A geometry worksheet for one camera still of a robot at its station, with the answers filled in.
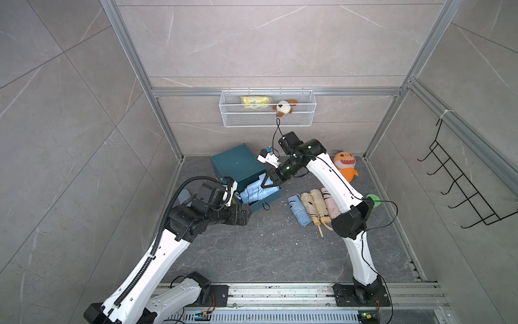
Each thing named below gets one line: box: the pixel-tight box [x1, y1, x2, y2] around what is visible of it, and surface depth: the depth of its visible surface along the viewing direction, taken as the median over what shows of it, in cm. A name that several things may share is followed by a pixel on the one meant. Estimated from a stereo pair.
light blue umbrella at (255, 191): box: [240, 172, 281, 204], surface depth 77 cm
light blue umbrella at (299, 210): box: [287, 193, 312, 227], surface depth 95 cm
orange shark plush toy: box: [333, 150, 359, 183], surface depth 109 cm
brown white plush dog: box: [272, 99, 299, 118], surface depth 87 cm
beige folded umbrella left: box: [300, 192, 324, 238], surface depth 95 cm
